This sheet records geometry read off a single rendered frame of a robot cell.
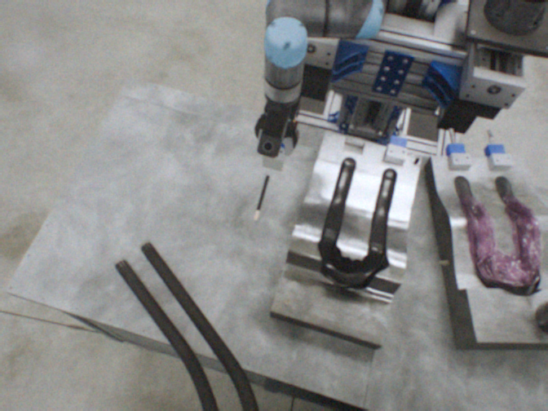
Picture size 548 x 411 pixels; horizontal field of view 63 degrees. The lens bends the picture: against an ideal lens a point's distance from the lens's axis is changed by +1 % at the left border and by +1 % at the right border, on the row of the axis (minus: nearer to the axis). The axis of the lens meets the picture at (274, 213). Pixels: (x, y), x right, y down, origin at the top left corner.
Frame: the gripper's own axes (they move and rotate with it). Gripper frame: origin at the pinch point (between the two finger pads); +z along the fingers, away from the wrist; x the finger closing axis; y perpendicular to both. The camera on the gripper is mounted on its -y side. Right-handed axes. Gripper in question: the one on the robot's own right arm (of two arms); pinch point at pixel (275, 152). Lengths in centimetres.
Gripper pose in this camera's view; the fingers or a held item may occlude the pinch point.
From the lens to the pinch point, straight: 109.6
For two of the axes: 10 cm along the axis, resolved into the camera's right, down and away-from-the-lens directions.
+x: -9.6, -2.8, 0.9
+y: 2.9, -8.6, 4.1
